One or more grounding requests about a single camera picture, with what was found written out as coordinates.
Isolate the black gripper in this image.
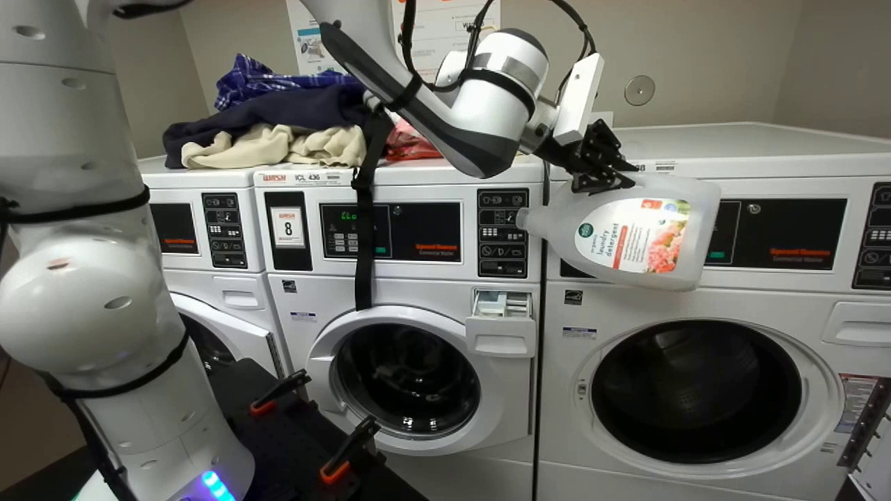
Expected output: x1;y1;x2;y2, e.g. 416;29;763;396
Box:
569;116;644;196

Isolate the translucent laundry detergent bottle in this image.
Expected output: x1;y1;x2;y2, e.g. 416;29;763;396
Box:
512;169;724;292

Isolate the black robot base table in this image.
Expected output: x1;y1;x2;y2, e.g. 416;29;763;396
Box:
179;356;430;501

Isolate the red cloth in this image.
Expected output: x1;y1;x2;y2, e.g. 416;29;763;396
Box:
385;114;444;165

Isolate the white washing machine number 8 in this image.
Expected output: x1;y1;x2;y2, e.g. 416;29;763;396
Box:
250;151;551;501

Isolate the white washing machine number 9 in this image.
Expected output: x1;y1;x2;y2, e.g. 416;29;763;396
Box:
536;119;891;501

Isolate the instruction poster with blue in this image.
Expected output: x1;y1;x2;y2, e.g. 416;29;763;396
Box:
285;0;349;79

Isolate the dark navy garment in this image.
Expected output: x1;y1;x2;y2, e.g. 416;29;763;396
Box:
163;80;394;169

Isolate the cream towel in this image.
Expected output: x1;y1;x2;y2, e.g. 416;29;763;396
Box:
179;119;370;172

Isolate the round glass washer door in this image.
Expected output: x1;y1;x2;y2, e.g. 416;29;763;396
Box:
836;374;891;501

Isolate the blue purple patterned cloth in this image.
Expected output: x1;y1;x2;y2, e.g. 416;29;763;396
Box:
216;50;370;114

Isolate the left white washing machine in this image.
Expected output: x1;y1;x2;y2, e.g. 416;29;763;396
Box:
136;151;291;378

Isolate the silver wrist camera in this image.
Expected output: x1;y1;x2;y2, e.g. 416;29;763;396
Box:
551;50;608;148

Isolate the round wall cover plate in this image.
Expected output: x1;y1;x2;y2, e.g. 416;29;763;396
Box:
621;72;661;109

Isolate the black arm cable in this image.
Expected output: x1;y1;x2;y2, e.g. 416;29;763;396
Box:
397;0;600;94

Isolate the black strap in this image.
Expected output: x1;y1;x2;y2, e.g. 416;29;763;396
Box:
349;94;398;314

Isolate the black clamp orange handle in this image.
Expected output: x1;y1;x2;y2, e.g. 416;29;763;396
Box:
319;413;385;489
249;368;316;421

